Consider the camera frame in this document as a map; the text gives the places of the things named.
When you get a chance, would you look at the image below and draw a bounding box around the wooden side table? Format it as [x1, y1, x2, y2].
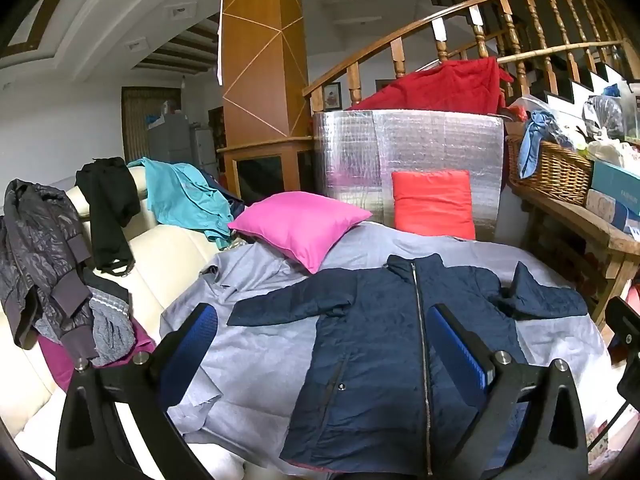
[511, 185, 639, 328]

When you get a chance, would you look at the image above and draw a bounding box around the magenta cloth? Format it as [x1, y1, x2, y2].
[37, 318, 158, 394]

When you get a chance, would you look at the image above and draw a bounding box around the navy blue quilted jacket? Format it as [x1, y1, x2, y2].
[229, 255, 587, 476]

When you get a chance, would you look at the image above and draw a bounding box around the grey bed sheet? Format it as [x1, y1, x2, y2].
[160, 222, 611, 478]

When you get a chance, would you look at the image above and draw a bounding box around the silver foil insulation panel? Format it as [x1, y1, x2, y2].
[314, 110, 504, 242]

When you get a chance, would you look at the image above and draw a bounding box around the cream leather sofa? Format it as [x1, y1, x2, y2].
[1, 166, 218, 468]

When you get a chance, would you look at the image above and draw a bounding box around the framed wall picture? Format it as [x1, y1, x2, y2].
[322, 82, 343, 112]

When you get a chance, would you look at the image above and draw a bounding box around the pink pillow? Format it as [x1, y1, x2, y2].
[228, 191, 371, 273]

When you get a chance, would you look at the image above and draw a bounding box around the black hanging garment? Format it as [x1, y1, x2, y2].
[76, 157, 140, 276]

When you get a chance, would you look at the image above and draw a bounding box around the teal shirt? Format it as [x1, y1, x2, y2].
[128, 157, 233, 249]

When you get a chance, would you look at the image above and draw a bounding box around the grey knit garment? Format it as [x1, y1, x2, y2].
[34, 286, 136, 366]

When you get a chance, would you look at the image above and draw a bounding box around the grey refrigerator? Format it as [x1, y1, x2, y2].
[148, 114, 216, 168]

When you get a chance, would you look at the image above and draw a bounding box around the wicker basket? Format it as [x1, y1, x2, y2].
[506, 134, 592, 206]

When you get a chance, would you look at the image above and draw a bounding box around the wooden base cabinet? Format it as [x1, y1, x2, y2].
[218, 136, 318, 205]

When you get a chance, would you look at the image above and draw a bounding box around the dark grey puffer jacket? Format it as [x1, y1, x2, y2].
[1, 179, 90, 349]

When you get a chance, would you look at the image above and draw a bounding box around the teal cardboard box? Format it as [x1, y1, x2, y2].
[591, 160, 640, 214]

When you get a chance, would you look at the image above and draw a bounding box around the red cushion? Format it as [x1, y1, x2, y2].
[392, 169, 476, 240]

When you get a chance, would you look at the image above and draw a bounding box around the blue cloth in basket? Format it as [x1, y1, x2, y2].
[518, 110, 562, 179]

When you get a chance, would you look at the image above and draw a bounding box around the red blanket on railing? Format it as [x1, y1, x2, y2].
[349, 58, 514, 115]

